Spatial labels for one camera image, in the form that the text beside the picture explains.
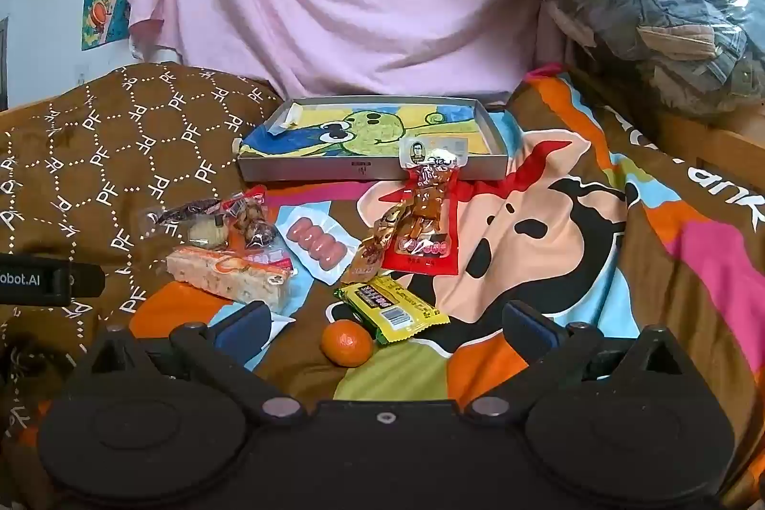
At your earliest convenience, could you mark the pink sausage pack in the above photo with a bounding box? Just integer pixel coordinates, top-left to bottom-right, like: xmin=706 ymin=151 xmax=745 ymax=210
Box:
xmin=278 ymin=205 xmax=360 ymax=285

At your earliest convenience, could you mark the colourful cartoon blanket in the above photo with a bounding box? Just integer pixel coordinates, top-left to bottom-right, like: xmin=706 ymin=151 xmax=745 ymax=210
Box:
xmin=128 ymin=65 xmax=765 ymax=510

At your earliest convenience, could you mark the wooden bed frame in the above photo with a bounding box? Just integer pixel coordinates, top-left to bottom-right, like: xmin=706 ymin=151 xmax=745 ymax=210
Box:
xmin=654 ymin=109 xmax=765 ymax=203

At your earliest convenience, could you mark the gold snack packet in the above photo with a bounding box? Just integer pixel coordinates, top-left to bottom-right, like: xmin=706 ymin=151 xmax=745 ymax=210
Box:
xmin=347 ymin=205 xmax=407 ymax=284

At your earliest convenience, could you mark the tangerine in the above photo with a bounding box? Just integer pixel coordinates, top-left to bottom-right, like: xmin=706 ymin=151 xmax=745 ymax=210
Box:
xmin=321 ymin=320 xmax=374 ymax=368

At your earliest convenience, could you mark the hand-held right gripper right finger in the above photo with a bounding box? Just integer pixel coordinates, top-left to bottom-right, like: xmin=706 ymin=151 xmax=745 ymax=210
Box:
xmin=463 ymin=300 xmax=697 ymax=426

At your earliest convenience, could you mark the clear packet of dark snack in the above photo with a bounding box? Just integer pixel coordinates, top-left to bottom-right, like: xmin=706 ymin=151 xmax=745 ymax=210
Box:
xmin=137 ymin=199 xmax=231 ymax=239

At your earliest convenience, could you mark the brown patterned blanket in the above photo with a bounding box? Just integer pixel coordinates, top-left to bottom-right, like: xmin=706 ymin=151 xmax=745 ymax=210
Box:
xmin=0 ymin=62 xmax=288 ymax=487

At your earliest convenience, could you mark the round pastry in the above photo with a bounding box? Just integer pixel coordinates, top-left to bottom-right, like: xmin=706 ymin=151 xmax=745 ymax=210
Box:
xmin=188 ymin=217 xmax=231 ymax=251

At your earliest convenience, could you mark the grey shallow box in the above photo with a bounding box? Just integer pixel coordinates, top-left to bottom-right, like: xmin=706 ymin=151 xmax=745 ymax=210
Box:
xmin=236 ymin=95 xmax=515 ymax=185

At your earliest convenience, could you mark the yellow-green snack packet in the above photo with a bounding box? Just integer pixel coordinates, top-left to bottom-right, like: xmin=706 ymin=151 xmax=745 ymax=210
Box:
xmin=333 ymin=274 xmax=450 ymax=347

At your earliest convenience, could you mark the red packet of braised eggs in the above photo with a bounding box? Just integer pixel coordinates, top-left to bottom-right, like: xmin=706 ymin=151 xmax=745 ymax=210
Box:
xmin=224 ymin=185 xmax=294 ymax=272

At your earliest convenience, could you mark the red snack packet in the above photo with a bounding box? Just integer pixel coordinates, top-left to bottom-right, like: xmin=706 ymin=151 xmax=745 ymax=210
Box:
xmin=382 ymin=169 xmax=473 ymax=278

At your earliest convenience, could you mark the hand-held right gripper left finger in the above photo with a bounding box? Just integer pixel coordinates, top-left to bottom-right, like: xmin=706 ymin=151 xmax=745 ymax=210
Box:
xmin=75 ymin=300 xmax=308 ymax=426

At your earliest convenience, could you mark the rice cracker bar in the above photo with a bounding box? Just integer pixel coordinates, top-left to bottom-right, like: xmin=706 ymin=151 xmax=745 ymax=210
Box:
xmin=164 ymin=246 xmax=300 ymax=314

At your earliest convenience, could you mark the clear pack of brown snack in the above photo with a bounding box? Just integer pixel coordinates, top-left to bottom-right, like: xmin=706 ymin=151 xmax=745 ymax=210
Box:
xmin=397 ymin=138 xmax=467 ymax=237

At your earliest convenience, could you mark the cartoon frog lining sheet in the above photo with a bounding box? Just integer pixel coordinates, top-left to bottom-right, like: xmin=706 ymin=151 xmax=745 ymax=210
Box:
xmin=239 ymin=102 xmax=500 ymax=161

